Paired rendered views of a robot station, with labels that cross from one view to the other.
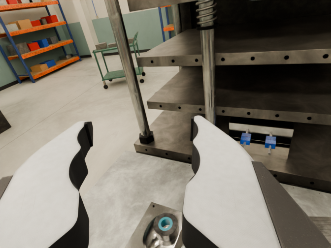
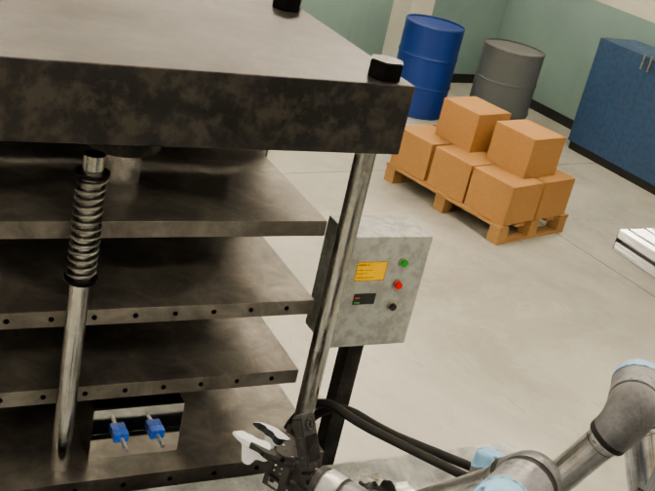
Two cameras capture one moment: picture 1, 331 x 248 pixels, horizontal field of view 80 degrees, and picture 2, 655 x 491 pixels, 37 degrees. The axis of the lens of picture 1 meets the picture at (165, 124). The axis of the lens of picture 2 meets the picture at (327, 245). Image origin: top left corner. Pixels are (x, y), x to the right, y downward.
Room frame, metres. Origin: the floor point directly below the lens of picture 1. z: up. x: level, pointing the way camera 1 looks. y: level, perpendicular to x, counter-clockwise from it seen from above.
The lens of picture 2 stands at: (-0.77, 1.49, 2.67)
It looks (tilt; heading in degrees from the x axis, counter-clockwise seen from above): 24 degrees down; 298
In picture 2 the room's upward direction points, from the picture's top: 13 degrees clockwise
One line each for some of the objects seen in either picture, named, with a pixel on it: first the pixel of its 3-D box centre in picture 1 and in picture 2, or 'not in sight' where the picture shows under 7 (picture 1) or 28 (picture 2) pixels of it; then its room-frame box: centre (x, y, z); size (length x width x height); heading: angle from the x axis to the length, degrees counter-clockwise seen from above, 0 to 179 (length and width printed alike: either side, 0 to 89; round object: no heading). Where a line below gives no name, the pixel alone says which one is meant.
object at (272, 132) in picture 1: (261, 114); (115, 383); (0.94, -0.55, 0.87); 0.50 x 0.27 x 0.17; 149
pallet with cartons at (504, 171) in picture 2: not in sight; (483, 161); (1.74, -5.41, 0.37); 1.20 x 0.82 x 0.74; 164
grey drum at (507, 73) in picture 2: not in sight; (501, 92); (2.44, -7.26, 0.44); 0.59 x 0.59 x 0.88
